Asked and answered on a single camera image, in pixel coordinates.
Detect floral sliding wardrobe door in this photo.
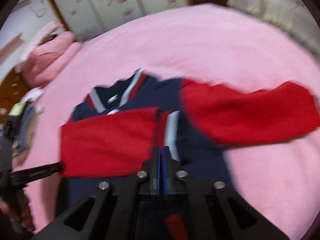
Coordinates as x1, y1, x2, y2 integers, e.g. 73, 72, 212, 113
48, 0, 193, 42

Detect blue folded jeans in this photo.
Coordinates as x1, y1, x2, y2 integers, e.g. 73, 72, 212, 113
17, 101, 36, 153

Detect pink bed blanket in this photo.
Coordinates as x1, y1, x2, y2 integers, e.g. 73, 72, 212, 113
23, 4, 319, 239

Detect person's left hand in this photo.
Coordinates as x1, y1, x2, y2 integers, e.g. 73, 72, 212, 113
1, 189, 35, 239

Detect yellow folded garment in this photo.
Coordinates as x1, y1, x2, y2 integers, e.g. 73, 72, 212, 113
8, 101, 29, 116

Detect navy red varsity jacket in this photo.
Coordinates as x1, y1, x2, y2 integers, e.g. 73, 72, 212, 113
59, 69, 319, 239

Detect white folded garment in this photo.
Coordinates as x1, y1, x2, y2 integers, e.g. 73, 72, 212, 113
20, 87, 44, 102

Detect cream folded garment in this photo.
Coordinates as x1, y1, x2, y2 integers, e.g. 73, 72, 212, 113
15, 105, 42, 166

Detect pink pillow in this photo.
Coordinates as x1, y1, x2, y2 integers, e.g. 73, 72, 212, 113
15, 21, 63, 73

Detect pink folded quilt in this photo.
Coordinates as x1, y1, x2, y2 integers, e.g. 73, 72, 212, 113
21, 31, 82, 88

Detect brown wooden headboard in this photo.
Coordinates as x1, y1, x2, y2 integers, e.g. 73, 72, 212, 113
0, 69, 31, 124

